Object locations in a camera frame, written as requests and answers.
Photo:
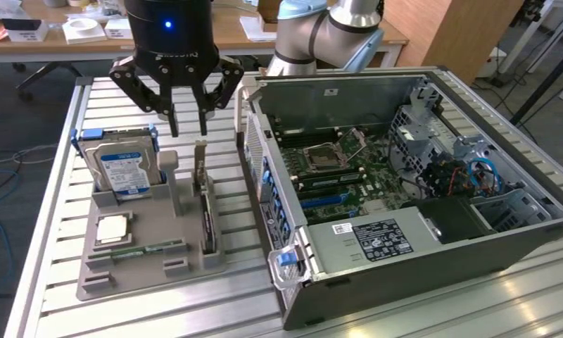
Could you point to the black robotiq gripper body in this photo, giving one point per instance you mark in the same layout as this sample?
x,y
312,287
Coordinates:
x,y
169,42

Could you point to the nvidia gpu card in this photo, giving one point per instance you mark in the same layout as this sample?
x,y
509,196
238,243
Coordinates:
x,y
205,197

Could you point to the silver universal robots arm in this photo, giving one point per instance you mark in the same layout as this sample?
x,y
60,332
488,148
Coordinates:
x,y
305,35

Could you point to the wooden desk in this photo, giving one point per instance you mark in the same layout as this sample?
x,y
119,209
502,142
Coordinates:
x,y
192,38

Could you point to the small plain white box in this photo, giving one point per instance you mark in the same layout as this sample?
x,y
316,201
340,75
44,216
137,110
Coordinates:
x,y
120,28

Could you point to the white paper stack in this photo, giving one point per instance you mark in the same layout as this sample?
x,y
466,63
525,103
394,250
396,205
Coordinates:
x,y
258,31

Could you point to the white box with round inset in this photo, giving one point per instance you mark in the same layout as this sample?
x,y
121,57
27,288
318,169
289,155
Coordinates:
x,y
84,31

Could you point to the black office chair base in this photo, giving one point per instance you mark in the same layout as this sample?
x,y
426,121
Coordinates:
x,y
41,75

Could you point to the open cardboard box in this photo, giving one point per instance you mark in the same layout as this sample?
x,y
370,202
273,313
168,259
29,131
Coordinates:
x,y
268,10

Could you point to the hard disk with blue carrier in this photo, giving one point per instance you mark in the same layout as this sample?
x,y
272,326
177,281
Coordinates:
x,y
121,169

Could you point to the white box with black lid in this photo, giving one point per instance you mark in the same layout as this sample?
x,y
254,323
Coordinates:
x,y
28,31

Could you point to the cpu socket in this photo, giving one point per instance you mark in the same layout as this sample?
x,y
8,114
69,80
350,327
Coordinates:
x,y
324,158

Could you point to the metal socket cover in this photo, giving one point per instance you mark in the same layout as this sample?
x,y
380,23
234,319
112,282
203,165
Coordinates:
x,y
354,137

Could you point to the orange booklet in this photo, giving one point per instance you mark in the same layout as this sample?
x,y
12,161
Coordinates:
x,y
0,35

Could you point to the installed green ram stick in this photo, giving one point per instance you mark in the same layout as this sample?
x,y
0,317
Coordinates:
x,y
333,179

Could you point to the blue long expansion slot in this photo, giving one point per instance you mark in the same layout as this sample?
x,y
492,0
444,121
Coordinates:
x,y
326,200

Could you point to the silver cpu chip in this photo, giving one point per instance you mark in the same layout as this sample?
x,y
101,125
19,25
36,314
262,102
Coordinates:
x,y
112,230

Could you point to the green motherboard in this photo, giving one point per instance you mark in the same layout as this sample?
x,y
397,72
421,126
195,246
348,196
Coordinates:
x,y
380,176

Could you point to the metal disk bay cage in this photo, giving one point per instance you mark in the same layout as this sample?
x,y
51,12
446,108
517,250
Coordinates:
x,y
417,134
512,211

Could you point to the grey parts rack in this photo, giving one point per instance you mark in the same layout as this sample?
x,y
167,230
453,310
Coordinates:
x,y
169,246

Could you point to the loose green ram stick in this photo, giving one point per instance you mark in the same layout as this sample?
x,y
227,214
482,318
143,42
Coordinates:
x,y
136,250

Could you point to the silver chipset heatsink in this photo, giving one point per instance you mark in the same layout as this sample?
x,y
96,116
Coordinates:
x,y
374,207

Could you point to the wooden cabinet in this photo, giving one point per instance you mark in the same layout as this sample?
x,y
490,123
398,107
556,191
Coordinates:
x,y
450,35

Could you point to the blue case latch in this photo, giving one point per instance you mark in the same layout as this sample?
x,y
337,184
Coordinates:
x,y
288,260

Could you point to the grey power supply unit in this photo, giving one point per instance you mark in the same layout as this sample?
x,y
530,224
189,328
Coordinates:
x,y
338,253

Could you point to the black plastic shroud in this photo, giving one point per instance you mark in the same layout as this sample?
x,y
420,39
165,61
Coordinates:
x,y
456,218

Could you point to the black stand leg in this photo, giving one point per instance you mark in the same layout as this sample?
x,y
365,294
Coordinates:
x,y
545,81

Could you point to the open dark pc case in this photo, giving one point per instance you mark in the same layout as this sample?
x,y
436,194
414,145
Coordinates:
x,y
404,288

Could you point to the white pedestal unit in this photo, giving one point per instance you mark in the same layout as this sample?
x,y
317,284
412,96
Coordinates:
x,y
493,63

